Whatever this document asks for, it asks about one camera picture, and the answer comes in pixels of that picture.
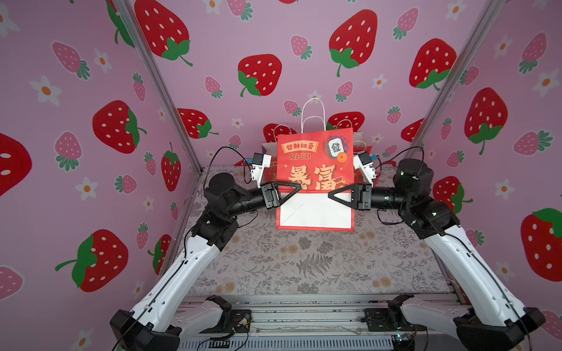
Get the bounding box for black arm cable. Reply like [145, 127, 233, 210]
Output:
[379, 145, 426, 170]
[205, 145, 256, 176]

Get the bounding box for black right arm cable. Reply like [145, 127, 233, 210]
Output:
[379, 145, 426, 170]

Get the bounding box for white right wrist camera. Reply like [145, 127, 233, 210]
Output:
[353, 152, 378, 186]

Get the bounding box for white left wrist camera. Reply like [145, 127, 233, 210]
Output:
[250, 153, 272, 188]

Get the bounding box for silver aluminium corner post right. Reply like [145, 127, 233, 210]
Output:
[403, 0, 505, 158]

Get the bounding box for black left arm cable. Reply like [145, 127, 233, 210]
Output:
[205, 145, 256, 176]

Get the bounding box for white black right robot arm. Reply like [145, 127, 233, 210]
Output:
[328, 159, 546, 350]

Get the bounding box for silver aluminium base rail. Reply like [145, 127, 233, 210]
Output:
[180, 294, 464, 350]

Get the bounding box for red paper bag back left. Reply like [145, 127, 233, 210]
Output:
[261, 124, 278, 161]

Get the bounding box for silver aluminium corner post left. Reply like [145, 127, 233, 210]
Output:
[114, 0, 202, 176]

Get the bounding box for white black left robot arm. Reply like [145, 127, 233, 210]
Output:
[110, 173, 301, 350]

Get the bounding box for silver aluminium corner post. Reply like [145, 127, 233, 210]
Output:
[114, 0, 202, 176]
[403, 0, 505, 158]

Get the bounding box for red paper bag back right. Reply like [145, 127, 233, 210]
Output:
[336, 119, 372, 154]

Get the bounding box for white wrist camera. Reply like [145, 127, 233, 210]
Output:
[250, 153, 272, 188]
[353, 152, 378, 186]

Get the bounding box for red paper gift bag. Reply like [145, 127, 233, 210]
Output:
[276, 108, 355, 232]

